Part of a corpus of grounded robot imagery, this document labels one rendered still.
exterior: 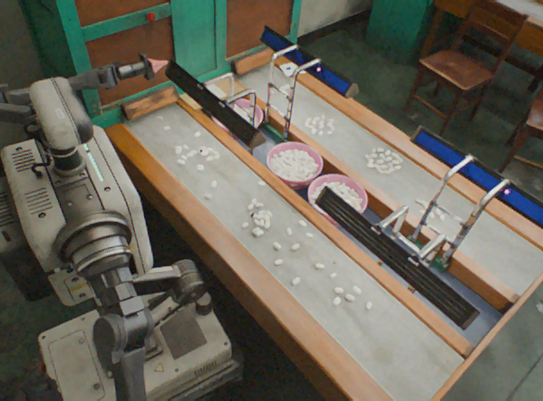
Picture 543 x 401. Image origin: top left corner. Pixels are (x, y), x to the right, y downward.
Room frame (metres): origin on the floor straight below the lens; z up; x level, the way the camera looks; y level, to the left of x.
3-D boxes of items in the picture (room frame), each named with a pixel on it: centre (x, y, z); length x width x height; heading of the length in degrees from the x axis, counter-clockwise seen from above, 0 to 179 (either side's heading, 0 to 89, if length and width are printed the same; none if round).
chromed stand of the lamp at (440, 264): (1.21, -0.76, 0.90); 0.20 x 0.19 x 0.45; 45
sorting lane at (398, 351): (1.20, 0.00, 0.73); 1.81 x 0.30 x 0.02; 45
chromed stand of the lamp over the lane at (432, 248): (0.92, -0.48, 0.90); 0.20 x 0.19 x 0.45; 45
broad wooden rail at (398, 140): (1.84, -0.62, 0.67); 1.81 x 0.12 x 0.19; 45
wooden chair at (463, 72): (3.10, -1.34, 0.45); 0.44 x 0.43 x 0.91; 40
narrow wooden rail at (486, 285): (1.56, -0.35, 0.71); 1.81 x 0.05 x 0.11; 45
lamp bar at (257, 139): (1.55, 0.27, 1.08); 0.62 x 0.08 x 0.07; 45
